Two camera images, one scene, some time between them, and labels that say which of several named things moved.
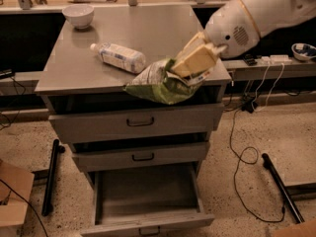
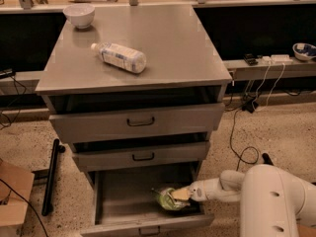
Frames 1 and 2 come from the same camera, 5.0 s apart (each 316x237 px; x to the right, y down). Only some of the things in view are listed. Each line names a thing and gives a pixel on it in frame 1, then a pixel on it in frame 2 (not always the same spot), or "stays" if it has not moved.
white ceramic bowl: (80, 15) stays
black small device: (249, 59) stays
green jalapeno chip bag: (157, 80) -> (168, 201)
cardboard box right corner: (304, 229) stays
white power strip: (276, 59) stays
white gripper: (231, 30) -> (198, 193)
